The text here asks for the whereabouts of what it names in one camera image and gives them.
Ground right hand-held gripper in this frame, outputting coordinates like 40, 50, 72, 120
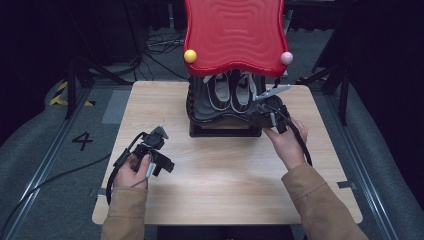
245, 84, 293, 135

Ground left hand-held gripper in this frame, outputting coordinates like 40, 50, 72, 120
132, 124, 176, 177

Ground black canvas sneaker white laces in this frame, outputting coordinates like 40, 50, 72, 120
230, 71, 260, 115
203, 71, 233, 112

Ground red and grey shoe rack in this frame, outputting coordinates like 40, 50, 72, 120
182, 0, 295, 139

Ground person's right hand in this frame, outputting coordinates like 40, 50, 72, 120
263, 118, 310, 171

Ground person's left hand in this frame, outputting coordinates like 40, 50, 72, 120
112, 153, 153, 192

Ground grey tape strip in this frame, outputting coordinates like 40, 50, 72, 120
336, 180, 357, 191
88, 186, 108, 198

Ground black metal stand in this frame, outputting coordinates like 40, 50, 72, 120
295, 63, 352, 127
63, 54, 135, 120

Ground yellow and black floor tape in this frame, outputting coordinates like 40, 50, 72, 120
48, 81, 97, 108

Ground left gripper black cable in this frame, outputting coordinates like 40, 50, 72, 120
105, 131, 148, 205

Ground bundle of black cables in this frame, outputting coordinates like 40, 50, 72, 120
142, 29, 187, 81

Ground black floor cable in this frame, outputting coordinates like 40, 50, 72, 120
0, 153, 112, 234

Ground metal floor rail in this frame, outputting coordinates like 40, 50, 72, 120
323, 92, 398, 240
0, 85, 98, 240

